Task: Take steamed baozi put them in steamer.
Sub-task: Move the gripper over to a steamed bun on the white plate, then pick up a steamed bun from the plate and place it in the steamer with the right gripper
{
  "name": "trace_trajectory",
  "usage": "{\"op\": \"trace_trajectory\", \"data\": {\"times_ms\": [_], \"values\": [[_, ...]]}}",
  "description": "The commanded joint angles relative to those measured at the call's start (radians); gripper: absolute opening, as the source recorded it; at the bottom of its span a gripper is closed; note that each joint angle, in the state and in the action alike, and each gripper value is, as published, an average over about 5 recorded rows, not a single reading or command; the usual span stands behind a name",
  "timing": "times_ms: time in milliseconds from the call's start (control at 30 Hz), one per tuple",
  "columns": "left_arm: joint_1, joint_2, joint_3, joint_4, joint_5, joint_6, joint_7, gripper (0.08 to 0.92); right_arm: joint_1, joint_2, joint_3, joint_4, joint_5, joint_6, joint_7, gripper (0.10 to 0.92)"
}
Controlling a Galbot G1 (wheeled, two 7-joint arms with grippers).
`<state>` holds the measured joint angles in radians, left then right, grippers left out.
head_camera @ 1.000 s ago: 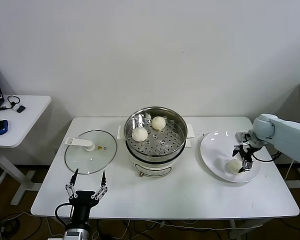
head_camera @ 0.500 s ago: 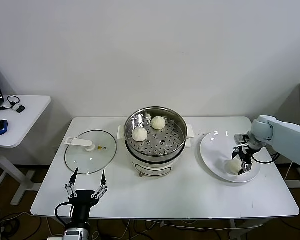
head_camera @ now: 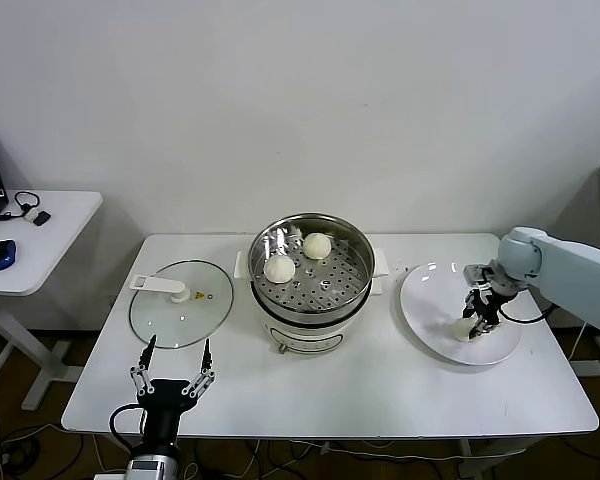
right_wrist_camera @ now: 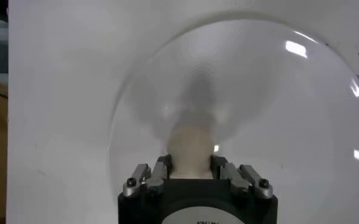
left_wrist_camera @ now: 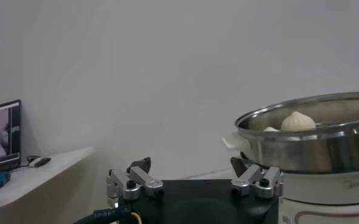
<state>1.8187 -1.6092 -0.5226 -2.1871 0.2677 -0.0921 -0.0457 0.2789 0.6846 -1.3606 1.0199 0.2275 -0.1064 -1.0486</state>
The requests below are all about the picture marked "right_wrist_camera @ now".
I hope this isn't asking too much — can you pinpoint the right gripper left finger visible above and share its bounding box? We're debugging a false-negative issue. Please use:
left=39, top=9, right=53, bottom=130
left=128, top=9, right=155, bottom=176
left=123, top=154, right=173, bottom=198

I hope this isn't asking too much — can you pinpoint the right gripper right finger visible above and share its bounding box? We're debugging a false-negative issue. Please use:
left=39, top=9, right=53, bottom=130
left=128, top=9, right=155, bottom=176
left=210, top=154, right=274, bottom=200

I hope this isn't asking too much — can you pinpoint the white steamed baozi bun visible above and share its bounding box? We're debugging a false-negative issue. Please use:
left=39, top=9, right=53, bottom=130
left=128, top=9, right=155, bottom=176
left=166, top=121, right=215, bottom=180

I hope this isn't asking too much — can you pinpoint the white round plate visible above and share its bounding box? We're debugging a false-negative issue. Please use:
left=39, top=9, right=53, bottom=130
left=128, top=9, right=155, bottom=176
left=107, top=12, right=359, bottom=224

